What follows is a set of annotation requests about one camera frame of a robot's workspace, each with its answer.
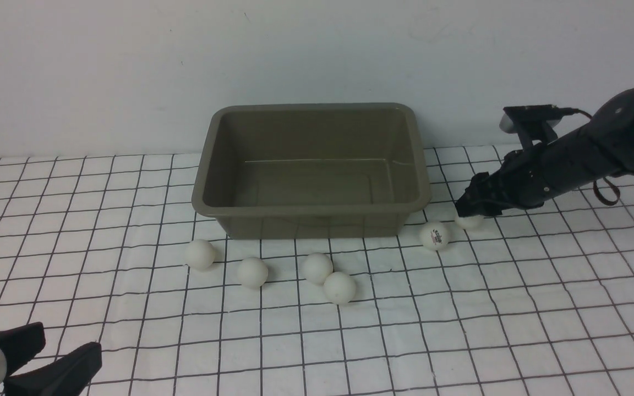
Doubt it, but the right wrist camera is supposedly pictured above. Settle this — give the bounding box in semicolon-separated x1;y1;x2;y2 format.
500;104;563;150

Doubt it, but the printed white ping-pong ball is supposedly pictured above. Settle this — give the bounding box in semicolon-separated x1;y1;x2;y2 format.
418;221;451;251

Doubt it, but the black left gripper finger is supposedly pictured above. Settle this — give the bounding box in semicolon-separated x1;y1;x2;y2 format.
0;322;46;376
3;343;102;395

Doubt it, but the white black grid tablecloth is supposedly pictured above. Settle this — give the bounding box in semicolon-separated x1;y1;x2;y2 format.
0;146;634;395

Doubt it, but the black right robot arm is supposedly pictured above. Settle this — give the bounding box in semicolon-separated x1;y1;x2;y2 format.
455;88;634;217

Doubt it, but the olive green plastic bin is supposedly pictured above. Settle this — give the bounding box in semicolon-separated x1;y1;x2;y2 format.
191;103;431;240

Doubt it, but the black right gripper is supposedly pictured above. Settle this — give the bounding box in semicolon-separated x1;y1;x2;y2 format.
455;147;557;218

